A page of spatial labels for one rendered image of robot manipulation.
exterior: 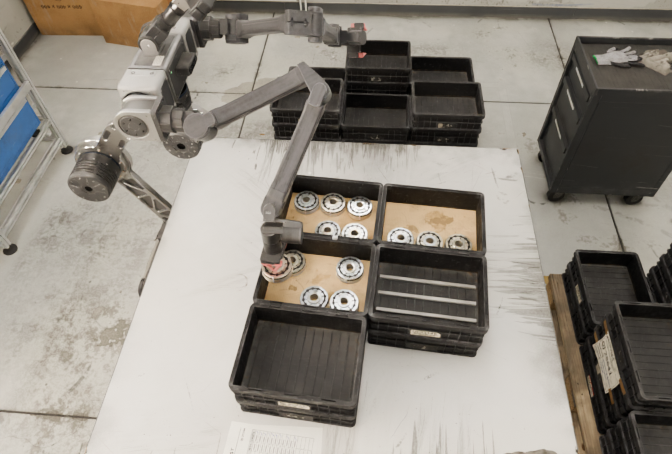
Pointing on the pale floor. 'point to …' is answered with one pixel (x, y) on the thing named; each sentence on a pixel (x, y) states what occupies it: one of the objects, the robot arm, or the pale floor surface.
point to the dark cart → (608, 124)
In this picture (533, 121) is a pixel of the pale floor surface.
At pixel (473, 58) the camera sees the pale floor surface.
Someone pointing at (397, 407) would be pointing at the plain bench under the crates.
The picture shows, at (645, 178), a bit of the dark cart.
